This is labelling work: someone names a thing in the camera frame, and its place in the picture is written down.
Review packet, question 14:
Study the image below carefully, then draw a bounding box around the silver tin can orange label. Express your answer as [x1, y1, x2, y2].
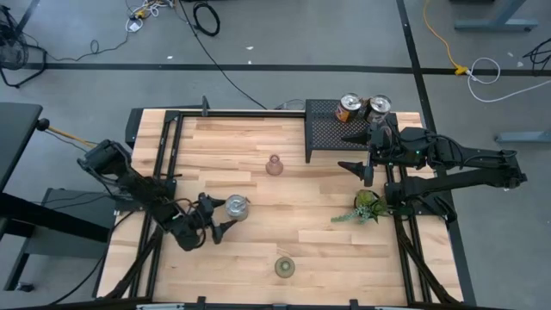
[334, 92, 363, 125]

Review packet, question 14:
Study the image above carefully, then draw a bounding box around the dark grey floor box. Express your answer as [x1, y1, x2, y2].
[25, 188, 118, 260]

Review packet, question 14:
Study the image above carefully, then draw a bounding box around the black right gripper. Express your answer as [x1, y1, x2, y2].
[337, 123, 411, 188]

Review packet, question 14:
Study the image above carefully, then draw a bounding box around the grey desk foot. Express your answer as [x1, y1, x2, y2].
[493, 131, 551, 144]

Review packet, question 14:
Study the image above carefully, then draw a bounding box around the grey desk leg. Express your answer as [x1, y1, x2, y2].
[454, 0, 539, 32]

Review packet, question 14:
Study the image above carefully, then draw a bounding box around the black floor fan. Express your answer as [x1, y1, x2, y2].
[0, 6, 48, 90]

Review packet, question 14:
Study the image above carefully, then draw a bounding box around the plain silver tin can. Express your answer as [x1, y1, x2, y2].
[224, 194, 251, 223]

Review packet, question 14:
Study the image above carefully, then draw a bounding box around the white floor cable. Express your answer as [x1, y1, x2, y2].
[467, 57, 551, 103]

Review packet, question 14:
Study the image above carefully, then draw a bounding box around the coiled black cable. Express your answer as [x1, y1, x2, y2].
[192, 2, 221, 38]

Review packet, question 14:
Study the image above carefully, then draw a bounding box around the black desk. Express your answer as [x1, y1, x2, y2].
[0, 102, 111, 294]

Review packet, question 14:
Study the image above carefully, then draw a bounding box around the green-yellow round lid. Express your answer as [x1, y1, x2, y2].
[274, 256, 296, 279]

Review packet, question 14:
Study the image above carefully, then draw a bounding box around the long black floor cable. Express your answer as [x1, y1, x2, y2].
[176, 0, 269, 111]

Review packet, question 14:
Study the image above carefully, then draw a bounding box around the yellow extension cable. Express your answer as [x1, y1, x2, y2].
[422, 0, 469, 77]

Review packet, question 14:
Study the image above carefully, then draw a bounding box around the black perforated metal shelf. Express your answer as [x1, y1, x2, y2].
[304, 98, 399, 164]

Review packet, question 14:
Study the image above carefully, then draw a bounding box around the silver tin can dark label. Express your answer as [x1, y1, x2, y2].
[366, 94, 393, 124]

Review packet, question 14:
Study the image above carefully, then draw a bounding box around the black cable bundle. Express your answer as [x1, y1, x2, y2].
[523, 37, 551, 70]

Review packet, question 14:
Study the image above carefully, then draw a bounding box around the potted green succulent plant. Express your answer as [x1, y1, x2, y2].
[330, 189, 393, 226]

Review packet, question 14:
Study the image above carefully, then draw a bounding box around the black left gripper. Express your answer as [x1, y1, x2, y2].
[169, 192, 239, 253]

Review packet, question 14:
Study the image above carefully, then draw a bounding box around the white power adapter with cables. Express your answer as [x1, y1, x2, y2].
[124, 0, 173, 34]

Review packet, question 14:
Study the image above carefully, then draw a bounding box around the wooden stick black knob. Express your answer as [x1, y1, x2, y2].
[34, 118, 98, 148]

